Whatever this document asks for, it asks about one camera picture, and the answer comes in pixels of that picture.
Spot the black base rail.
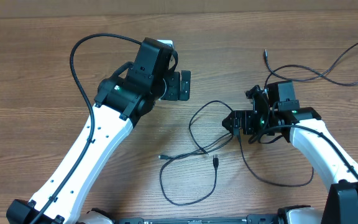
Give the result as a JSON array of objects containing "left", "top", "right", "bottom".
[{"left": 113, "top": 213, "right": 332, "bottom": 224}]

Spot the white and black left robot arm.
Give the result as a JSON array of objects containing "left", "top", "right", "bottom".
[{"left": 6, "top": 68, "right": 191, "bottom": 223}]

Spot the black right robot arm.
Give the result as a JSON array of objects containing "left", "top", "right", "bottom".
[{"left": 222, "top": 81, "right": 358, "bottom": 223}]

